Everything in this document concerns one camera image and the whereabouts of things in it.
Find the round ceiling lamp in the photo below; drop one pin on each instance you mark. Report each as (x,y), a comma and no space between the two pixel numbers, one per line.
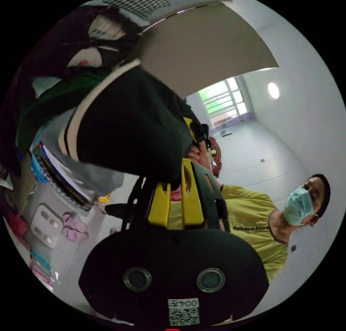
(273,90)

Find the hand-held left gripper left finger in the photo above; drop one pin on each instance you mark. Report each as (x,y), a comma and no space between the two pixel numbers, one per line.
(159,209)

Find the flat cardboard board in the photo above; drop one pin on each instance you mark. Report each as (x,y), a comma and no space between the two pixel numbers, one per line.
(208,47)

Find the red wooden door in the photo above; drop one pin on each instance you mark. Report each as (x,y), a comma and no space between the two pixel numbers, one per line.
(217,158)

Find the window with white bars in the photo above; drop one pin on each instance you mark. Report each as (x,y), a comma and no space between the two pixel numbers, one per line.
(227,101)

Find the pile of clothes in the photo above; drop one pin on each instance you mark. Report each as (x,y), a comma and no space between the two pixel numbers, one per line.
(62,66)

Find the person's right hand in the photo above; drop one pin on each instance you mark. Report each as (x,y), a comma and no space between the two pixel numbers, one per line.
(199,155)

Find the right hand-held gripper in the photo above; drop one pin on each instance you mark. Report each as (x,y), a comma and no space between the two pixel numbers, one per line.
(201,129)

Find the person's body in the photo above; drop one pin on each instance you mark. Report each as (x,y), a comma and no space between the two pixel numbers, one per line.
(251,217)

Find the bed with checked sheet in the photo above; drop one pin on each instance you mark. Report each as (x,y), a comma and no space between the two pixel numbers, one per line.
(135,0)

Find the purple slipper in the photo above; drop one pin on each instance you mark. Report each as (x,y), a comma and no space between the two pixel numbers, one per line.
(70,219)
(75,234)

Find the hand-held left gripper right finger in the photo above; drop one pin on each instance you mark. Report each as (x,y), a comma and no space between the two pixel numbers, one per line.
(192,204)

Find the black pants with beige stripe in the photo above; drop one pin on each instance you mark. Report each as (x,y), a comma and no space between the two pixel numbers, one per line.
(129,125)

